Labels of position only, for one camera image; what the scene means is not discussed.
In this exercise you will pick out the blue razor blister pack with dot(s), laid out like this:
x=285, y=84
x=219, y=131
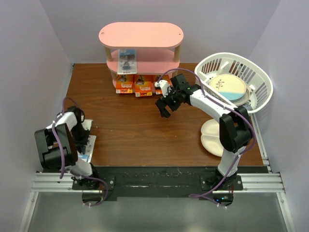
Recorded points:
x=127, y=61
x=89, y=147

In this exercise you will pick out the aluminium frame rail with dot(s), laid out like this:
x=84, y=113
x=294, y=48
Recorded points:
x=147, y=140

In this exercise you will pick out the cream divided plate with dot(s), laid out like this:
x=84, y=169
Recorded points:
x=210, y=138

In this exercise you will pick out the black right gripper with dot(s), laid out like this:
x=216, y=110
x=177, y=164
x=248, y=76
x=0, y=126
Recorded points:
x=161, y=104

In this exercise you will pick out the cream and blue floral plate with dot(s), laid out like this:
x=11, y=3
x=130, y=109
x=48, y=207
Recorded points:
x=229, y=86

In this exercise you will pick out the orange razor box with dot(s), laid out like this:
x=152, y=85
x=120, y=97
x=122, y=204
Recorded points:
x=124, y=84
x=157, y=88
x=143, y=85

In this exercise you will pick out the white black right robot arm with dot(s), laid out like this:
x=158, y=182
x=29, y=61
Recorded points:
x=235, y=129

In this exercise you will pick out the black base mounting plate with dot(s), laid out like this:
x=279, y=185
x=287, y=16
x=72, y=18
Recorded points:
x=162, y=182

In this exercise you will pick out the pink three-tier wooden shelf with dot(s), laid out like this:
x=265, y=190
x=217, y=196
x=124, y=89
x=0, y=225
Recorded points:
x=158, y=45

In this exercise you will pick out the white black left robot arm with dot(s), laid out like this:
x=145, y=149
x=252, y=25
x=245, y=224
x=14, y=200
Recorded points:
x=60, y=144

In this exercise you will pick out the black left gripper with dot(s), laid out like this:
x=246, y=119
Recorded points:
x=82, y=143

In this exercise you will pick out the white plastic laundry basket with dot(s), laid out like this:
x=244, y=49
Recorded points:
x=259, y=86

